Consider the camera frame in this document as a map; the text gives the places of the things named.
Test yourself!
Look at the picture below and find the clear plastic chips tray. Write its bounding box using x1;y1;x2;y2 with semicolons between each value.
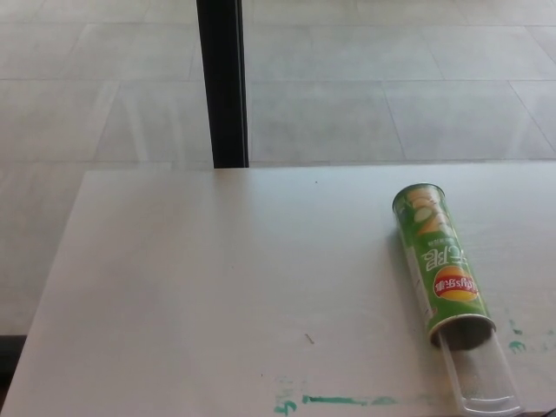
435;328;522;415

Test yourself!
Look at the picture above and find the green chips can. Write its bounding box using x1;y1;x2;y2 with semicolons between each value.
391;182;497;352

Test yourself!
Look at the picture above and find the black vertical post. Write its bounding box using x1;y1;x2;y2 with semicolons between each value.
195;0;250;169

